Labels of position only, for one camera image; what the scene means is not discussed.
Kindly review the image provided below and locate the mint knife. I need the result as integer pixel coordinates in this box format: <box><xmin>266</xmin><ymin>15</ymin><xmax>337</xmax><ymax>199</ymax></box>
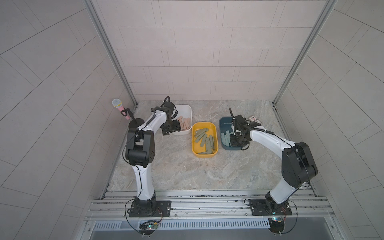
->
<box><xmin>226</xmin><ymin>131</ymin><xmax>231</xmax><ymax>147</ymax></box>
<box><xmin>221</xmin><ymin>133</ymin><xmax>227</xmax><ymax>146</ymax></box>

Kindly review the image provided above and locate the dark teal storage box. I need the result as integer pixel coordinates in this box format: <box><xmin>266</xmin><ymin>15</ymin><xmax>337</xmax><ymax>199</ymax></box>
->
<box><xmin>219</xmin><ymin>117</ymin><xmax>241</xmax><ymax>151</ymax></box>

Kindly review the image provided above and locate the olive knife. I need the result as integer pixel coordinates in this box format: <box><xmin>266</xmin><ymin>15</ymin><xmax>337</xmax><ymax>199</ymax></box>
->
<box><xmin>205</xmin><ymin>137</ymin><xmax>212</xmax><ymax>155</ymax></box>
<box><xmin>195</xmin><ymin>133</ymin><xmax>207</xmax><ymax>147</ymax></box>
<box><xmin>209</xmin><ymin>135</ymin><xmax>215</xmax><ymax>154</ymax></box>
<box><xmin>195</xmin><ymin>128</ymin><xmax>209</xmax><ymax>138</ymax></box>

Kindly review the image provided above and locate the yellow storage box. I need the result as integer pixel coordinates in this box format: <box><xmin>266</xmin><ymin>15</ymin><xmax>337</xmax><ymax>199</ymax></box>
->
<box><xmin>192</xmin><ymin>122</ymin><xmax>219</xmax><ymax>158</ymax></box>

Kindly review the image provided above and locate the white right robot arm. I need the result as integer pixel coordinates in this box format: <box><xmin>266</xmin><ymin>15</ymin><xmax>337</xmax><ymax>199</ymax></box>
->
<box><xmin>230</xmin><ymin>115</ymin><xmax>318</xmax><ymax>205</ymax></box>

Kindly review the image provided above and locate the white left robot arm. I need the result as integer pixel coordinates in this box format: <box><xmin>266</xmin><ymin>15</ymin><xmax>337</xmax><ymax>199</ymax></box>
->
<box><xmin>123</xmin><ymin>96</ymin><xmax>181</xmax><ymax>201</ymax></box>

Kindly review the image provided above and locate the white storage box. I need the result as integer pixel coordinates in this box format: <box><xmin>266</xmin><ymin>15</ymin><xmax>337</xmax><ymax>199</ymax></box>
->
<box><xmin>173</xmin><ymin>105</ymin><xmax>193</xmax><ymax>136</ymax></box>

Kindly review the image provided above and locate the black microphone stand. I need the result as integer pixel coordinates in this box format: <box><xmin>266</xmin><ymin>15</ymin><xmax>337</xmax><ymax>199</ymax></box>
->
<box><xmin>121</xmin><ymin>108</ymin><xmax>145</xmax><ymax>129</ymax></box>

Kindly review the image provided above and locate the pink toy microphone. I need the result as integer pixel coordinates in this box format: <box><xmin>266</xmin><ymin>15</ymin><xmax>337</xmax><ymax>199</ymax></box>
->
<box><xmin>112</xmin><ymin>99</ymin><xmax>131</xmax><ymax>120</ymax></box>

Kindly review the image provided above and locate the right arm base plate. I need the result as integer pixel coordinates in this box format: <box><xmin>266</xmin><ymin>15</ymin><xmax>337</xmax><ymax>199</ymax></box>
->
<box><xmin>245</xmin><ymin>200</ymin><xmax>292</xmax><ymax>216</ymax></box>

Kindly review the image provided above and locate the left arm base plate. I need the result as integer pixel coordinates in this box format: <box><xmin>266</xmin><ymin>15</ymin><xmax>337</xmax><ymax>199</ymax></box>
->
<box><xmin>127</xmin><ymin>200</ymin><xmax>172</xmax><ymax>218</ymax></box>

